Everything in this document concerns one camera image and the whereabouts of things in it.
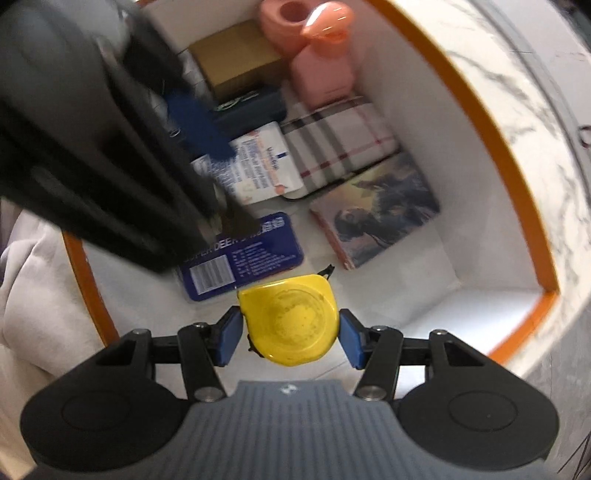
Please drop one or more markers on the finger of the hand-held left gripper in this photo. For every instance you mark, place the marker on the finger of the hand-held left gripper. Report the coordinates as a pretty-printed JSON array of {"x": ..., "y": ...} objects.
[
  {"x": 198, "y": 122},
  {"x": 184, "y": 166}
]

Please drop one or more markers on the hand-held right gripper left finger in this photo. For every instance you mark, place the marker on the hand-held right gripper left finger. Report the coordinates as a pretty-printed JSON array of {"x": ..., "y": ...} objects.
[{"x": 230, "y": 337}]

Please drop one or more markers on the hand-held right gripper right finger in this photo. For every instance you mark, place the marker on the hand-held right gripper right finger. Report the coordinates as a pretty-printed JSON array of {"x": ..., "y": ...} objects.
[{"x": 352, "y": 339}]

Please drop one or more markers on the yellow tape measure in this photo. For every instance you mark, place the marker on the yellow tape measure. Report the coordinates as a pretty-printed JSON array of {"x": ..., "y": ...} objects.
[{"x": 291, "y": 323}]

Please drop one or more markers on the white cream tube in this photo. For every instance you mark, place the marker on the white cream tube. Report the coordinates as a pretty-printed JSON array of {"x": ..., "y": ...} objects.
[{"x": 261, "y": 161}]

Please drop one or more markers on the brown cardboard cube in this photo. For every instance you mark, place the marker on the brown cardboard cube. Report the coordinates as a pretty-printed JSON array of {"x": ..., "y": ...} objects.
[{"x": 240, "y": 60}]

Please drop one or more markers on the blue tin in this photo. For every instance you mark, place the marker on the blue tin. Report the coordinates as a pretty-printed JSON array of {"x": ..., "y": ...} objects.
[{"x": 258, "y": 258}]

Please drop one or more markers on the pink plastic holder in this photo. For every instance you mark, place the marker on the pink plastic holder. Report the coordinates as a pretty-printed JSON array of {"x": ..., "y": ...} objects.
[{"x": 277, "y": 23}]

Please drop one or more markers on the illustrated card box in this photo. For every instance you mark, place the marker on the illustrated card box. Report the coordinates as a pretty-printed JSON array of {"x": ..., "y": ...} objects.
[{"x": 378, "y": 212}]

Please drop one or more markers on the pink pump bottle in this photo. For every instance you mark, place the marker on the pink pump bottle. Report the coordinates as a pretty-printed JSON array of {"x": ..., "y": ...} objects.
[{"x": 323, "y": 69}]

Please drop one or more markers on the plaid glasses case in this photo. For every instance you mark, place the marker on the plaid glasses case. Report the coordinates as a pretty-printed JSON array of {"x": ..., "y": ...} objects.
[{"x": 337, "y": 143}]

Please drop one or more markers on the orange cardboard box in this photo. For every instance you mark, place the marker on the orange cardboard box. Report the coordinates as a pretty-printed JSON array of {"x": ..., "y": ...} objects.
[{"x": 461, "y": 184}]

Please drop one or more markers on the person's beige clothing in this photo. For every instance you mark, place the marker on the person's beige clothing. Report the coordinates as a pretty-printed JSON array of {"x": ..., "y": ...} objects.
[{"x": 41, "y": 295}]

